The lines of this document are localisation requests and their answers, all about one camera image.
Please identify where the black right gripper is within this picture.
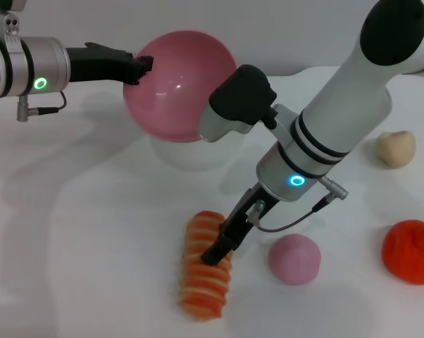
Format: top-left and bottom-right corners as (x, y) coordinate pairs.
(201, 182), (280, 267)

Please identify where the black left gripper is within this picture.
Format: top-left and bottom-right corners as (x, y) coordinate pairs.
(66, 42), (154, 87)

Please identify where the orange striped bread roll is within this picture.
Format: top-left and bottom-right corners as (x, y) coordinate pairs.
(177, 210), (233, 320)

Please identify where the pink plastic bowl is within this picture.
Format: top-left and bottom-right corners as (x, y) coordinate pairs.
(123, 30), (239, 144)

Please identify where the red-orange round bread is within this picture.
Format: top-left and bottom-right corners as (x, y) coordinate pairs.
(381, 219), (424, 285)

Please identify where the pink round bun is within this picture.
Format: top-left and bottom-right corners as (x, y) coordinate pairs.
(268, 234), (321, 286)

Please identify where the beige heart-shaped bun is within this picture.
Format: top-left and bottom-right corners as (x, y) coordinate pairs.
(375, 130), (417, 170)

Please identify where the right wrist camera housing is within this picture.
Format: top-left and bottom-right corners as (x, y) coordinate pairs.
(198, 64), (278, 144)

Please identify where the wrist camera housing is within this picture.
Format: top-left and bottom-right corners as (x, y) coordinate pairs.
(198, 64), (278, 144)
(0, 0), (27, 18)

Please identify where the left arm cable with plug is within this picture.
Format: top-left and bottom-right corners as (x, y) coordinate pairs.
(16, 90), (68, 123)

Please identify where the left wrist camera housing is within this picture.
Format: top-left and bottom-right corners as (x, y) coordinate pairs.
(0, 0), (27, 18)

